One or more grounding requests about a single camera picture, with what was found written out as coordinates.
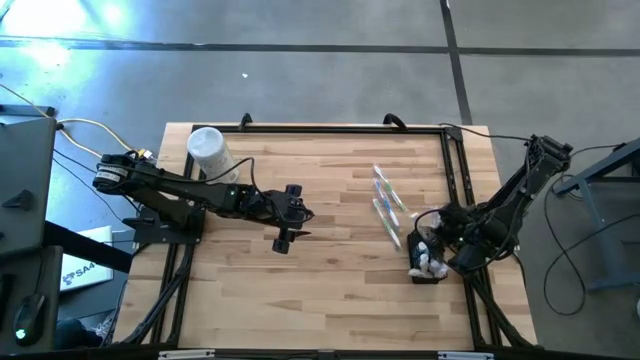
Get dark grey desk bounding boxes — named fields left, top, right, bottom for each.
left=0, top=103, right=64, bottom=354

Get white printed box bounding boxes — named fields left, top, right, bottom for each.
left=59, top=225, right=115, bottom=292

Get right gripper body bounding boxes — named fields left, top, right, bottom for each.
left=434, top=202, right=484, bottom=274

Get yellow cable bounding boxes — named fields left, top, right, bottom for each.
left=0, top=82, right=151, bottom=159

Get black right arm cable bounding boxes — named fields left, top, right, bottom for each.
left=437, top=122, right=534, bottom=144

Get black floor cable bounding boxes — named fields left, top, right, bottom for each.
left=542, top=144, right=640, bottom=317

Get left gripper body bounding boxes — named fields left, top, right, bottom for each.
left=239, top=183, right=304, bottom=255

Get blue toothbrush in clear wrapper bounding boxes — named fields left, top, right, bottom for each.
left=372, top=178, right=401, bottom=229

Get black wire rack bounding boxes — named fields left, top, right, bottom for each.
left=406, top=227, right=449, bottom=285

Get black computer mouse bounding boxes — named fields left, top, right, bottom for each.
left=12, top=293, right=47, bottom=346

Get grey blue desk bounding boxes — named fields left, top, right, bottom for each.
left=552, top=137, right=640, bottom=294

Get black table frame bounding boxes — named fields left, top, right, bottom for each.
left=114, top=112, right=539, bottom=351

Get green toothbrush in clear wrapper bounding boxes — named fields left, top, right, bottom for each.
left=372, top=163, right=409, bottom=214
left=370, top=197, right=404, bottom=250

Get white wipes canister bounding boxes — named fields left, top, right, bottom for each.
left=186, top=126, right=240, bottom=185

